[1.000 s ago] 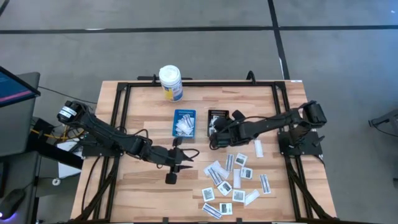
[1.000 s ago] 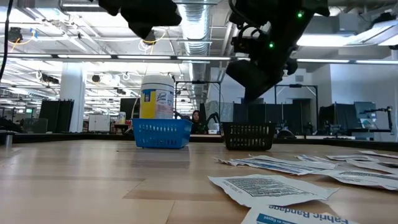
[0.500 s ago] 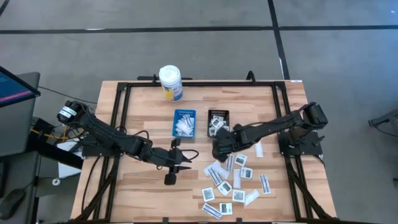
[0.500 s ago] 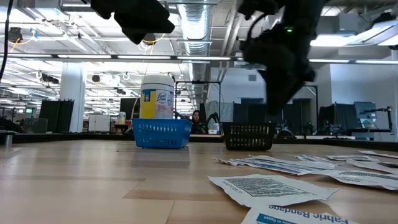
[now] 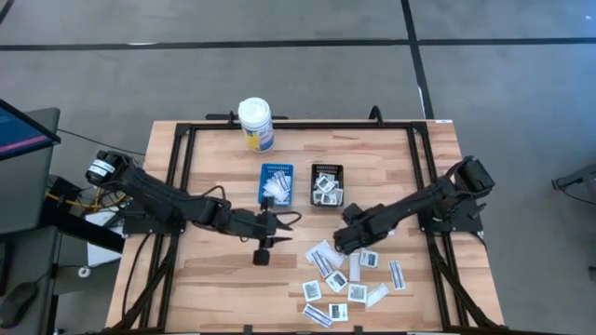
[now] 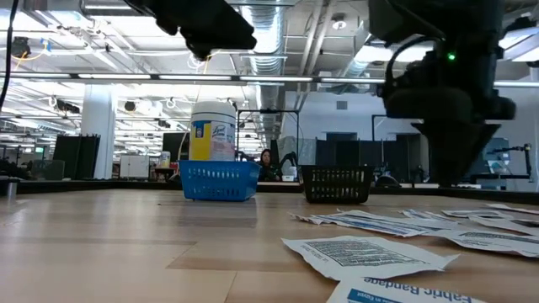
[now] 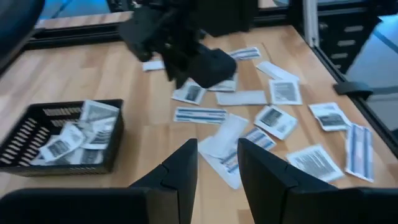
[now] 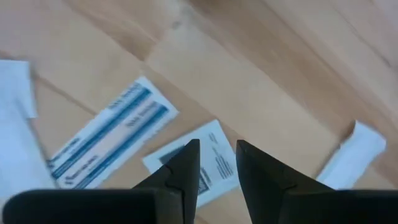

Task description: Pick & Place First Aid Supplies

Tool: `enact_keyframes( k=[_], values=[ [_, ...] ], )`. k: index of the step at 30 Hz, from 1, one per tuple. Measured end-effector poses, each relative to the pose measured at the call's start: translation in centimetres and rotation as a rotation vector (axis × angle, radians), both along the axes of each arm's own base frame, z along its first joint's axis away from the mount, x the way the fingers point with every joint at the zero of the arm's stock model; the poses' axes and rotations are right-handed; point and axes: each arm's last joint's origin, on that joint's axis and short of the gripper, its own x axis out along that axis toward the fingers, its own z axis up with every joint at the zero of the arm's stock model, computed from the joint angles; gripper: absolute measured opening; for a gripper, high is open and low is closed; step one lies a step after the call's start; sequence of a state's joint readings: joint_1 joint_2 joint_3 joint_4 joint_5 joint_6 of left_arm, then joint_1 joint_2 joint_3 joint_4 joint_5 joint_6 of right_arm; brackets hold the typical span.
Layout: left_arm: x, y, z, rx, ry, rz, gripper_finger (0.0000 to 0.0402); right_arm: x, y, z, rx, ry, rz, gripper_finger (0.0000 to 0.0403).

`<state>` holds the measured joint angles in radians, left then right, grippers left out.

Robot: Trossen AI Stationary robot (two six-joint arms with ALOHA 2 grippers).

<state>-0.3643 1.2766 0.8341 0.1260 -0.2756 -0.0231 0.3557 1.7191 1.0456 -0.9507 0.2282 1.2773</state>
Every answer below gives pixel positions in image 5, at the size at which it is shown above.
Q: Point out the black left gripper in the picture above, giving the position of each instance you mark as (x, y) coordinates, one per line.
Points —
(251, 223)

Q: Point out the black aluminium table frame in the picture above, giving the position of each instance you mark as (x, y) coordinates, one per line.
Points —
(298, 125)

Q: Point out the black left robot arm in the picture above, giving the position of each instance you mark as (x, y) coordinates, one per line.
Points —
(158, 200)

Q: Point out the white BZK antiseptic towelette packet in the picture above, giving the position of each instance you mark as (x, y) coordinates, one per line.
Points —
(326, 184)
(331, 198)
(311, 290)
(319, 196)
(338, 312)
(357, 293)
(336, 281)
(369, 258)

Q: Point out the black equipment stand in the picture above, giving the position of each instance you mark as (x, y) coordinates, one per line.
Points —
(575, 179)

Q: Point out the blue plastic basket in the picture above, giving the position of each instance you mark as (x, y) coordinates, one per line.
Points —
(275, 167)

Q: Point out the white tape roll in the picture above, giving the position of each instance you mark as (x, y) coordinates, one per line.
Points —
(84, 271)

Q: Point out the computer monitor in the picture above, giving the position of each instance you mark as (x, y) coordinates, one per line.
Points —
(23, 132)

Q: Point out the white Lysol wipes canister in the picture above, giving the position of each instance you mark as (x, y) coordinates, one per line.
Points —
(255, 123)

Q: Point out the black plastic basket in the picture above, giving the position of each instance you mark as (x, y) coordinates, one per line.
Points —
(327, 166)

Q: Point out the computer desk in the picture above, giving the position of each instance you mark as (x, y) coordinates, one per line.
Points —
(28, 200)

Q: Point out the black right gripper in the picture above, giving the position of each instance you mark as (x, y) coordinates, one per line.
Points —
(368, 225)

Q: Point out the black computer mouse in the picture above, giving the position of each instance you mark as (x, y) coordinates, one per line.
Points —
(17, 302)

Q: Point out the white paper sheet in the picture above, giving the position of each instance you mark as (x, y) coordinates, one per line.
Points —
(100, 242)

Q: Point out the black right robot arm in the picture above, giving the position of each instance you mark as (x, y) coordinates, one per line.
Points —
(419, 200)

